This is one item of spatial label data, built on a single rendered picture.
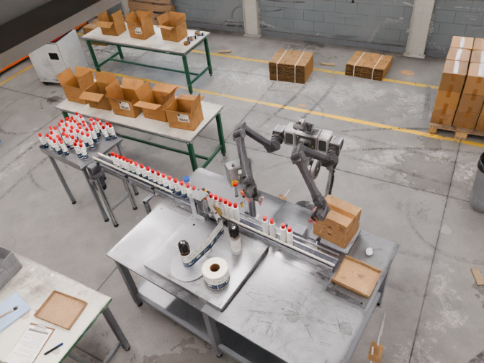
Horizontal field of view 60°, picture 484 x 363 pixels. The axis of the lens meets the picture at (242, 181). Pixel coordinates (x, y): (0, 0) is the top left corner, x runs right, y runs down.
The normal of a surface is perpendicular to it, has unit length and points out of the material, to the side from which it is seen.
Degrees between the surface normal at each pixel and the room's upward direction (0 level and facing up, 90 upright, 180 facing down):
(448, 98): 90
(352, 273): 0
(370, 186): 0
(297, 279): 0
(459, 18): 90
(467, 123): 93
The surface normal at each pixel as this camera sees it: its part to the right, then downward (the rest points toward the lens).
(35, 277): -0.09, -0.73
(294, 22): -0.46, 0.63
